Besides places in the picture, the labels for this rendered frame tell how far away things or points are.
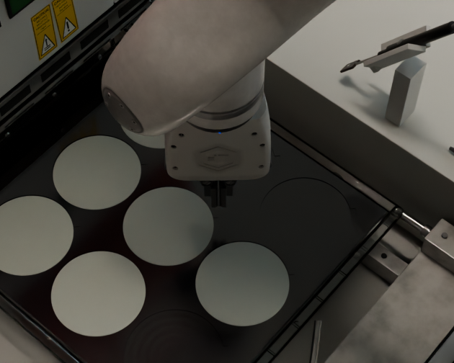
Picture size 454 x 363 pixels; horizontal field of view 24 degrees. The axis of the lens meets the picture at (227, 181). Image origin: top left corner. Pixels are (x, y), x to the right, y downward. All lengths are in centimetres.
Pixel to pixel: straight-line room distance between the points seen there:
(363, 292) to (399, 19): 32
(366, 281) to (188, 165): 31
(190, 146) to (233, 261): 20
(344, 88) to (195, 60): 46
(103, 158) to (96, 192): 5
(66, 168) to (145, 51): 46
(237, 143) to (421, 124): 27
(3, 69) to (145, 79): 40
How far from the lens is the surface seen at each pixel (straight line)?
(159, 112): 79
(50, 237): 116
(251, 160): 100
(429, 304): 115
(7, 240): 117
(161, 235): 115
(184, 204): 117
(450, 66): 122
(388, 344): 112
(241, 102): 91
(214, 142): 97
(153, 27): 76
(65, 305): 112
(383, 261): 120
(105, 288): 112
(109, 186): 119
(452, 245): 116
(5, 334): 121
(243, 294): 111
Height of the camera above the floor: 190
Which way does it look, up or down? 58 degrees down
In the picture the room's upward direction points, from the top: straight up
